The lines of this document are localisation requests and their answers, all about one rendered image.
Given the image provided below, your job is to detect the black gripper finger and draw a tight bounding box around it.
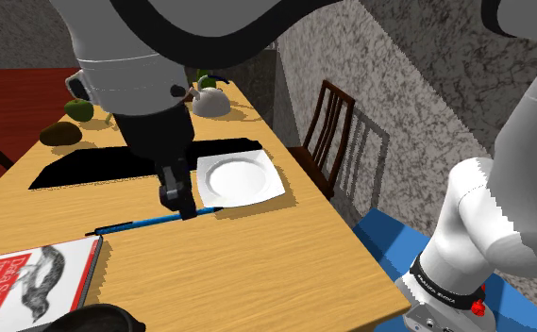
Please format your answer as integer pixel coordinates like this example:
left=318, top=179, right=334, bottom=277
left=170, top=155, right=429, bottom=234
left=176, top=157, right=199, bottom=222
left=158, top=158, right=180, bottom=211

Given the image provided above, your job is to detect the blue pen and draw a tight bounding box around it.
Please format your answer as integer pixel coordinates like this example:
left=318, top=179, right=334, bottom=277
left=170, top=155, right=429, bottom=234
left=84, top=206, right=224, bottom=237

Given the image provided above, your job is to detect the white square plate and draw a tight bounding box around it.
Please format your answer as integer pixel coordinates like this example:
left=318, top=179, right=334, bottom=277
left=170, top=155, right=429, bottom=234
left=195, top=148, right=287, bottom=209

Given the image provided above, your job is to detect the white kettle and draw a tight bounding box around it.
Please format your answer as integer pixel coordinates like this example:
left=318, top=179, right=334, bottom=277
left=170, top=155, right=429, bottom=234
left=188, top=74, right=233, bottom=119

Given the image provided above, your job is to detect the green round object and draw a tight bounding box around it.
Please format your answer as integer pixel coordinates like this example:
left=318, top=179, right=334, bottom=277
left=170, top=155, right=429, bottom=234
left=195, top=68, right=218, bottom=90

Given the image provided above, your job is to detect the green apple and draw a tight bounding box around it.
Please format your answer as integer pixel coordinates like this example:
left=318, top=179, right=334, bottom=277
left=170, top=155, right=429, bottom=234
left=63, top=98, right=95, bottom=124

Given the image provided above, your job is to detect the light wooden table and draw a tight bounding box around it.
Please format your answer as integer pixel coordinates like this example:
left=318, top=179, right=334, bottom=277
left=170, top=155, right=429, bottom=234
left=0, top=79, right=412, bottom=332

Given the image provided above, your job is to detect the brown kiwi fruit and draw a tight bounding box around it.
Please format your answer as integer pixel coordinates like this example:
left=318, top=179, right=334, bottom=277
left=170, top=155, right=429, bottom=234
left=39, top=121, right=84, bottom=148

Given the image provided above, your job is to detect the black bowl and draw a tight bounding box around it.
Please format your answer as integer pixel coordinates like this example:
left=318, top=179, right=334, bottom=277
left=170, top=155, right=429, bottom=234
left=41, top=303, right=147, bottom=332

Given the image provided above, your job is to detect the brown wooden chair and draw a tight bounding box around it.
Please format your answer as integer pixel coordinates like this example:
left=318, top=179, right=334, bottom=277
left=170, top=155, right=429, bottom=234
left=288, top=78, right=357, bottom=202

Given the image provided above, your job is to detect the red and white book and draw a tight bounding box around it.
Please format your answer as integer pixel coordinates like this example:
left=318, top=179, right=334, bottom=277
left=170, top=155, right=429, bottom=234
left=0, top=234, right=105, bottom=332

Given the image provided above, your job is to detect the blue robot stand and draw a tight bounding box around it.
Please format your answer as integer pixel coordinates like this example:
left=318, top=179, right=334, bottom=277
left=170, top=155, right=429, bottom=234
left=352, top=207, right=537, bottom=332

